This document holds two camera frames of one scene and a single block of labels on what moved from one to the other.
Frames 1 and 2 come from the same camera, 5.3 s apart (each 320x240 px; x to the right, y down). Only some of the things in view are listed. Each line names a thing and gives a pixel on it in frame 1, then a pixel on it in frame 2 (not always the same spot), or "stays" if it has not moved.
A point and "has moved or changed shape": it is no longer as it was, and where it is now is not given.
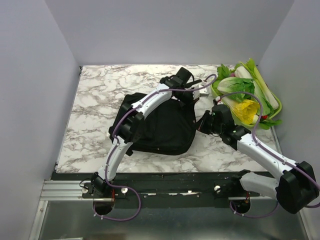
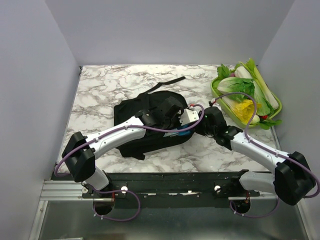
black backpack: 170,131 has moved or changed shape
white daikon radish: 241,72 stays
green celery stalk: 250,66 stays
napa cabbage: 235,84 stays
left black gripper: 190,99 -> 177,122
